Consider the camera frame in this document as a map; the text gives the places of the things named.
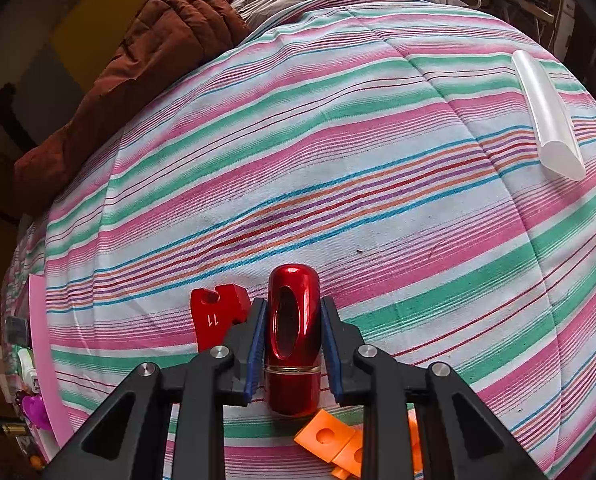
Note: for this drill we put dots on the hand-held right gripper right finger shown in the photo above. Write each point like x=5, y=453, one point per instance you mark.
x=330, y=350

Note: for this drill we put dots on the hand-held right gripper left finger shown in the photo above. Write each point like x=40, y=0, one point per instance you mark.
x=255, y=350

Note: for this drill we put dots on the shiny red lipstick case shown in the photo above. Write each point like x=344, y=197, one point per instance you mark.
x=293, y=385

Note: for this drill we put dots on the pink storage box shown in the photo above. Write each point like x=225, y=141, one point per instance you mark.
x=43, y=360

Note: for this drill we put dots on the purple pink ball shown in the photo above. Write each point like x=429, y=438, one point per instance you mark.
x=35, y=407

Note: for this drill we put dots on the red puzzle piece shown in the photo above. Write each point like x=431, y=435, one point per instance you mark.
x=210, y=320

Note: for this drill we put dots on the orange hinged blocks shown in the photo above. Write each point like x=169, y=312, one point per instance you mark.
x=323, y=435

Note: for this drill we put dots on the striped blanket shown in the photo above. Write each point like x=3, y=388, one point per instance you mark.
x=378, y=185

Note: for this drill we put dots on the white plastic tube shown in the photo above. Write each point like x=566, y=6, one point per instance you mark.
x=548, y=115

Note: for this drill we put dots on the brown quilt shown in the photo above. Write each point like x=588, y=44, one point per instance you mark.
x=168, y=35

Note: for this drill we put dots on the cluttered shelf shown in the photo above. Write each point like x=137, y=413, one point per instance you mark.
x=528, y=0

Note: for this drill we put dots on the yellow wall panel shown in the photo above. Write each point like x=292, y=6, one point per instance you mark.
x=98, y=30

